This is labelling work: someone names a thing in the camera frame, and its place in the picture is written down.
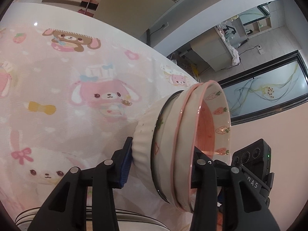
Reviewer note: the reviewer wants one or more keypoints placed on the pink cartoon tablecloth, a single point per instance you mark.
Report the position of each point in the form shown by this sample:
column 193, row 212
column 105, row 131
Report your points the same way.
column 72, row 90

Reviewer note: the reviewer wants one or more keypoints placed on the beige bathroom vanity cabinet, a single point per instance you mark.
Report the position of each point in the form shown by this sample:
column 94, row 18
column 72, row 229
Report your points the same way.
column 211, row 47

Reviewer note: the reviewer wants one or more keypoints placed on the white cartoon plate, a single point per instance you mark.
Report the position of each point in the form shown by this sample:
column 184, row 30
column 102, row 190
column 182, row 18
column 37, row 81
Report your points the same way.
column 119, row 219

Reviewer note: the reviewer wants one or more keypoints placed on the beige three-door refrigerator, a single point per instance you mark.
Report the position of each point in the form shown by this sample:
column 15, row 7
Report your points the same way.
column 132, row 16

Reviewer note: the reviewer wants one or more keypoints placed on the white cloth on sink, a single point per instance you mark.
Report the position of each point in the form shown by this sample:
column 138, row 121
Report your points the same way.
column 235, row 56

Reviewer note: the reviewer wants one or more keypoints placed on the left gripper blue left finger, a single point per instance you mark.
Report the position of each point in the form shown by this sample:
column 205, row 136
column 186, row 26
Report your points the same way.
column 122, row 160

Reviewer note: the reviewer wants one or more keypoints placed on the black right gripper camera box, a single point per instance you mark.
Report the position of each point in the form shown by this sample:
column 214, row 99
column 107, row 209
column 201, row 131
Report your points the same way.
column 256, row 157

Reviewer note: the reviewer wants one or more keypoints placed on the person's right hand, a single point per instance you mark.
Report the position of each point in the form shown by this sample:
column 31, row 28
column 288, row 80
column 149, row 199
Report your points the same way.
column 219, row 218

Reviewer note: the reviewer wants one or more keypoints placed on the bathroom mirror cabinet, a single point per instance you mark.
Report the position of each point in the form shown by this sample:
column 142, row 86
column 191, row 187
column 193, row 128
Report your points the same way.
column 256, row 20

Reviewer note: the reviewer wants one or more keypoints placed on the white bowl black rim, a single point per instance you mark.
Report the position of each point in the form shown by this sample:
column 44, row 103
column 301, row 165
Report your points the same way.
column 144, row 143

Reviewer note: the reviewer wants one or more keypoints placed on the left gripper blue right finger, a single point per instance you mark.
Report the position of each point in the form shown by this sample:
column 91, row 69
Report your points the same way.
column 203, row 171

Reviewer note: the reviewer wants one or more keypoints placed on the black faucet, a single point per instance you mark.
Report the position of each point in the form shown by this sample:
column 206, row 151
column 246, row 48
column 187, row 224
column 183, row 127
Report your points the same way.
column 228, row 30

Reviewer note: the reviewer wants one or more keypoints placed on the black framed glass door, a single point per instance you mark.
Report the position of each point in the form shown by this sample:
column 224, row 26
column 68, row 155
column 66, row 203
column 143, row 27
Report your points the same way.
column 267, row 89

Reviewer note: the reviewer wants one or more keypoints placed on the red broom with dustpan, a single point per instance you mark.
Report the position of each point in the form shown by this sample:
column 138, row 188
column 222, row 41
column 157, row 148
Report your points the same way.
column 88, row 5

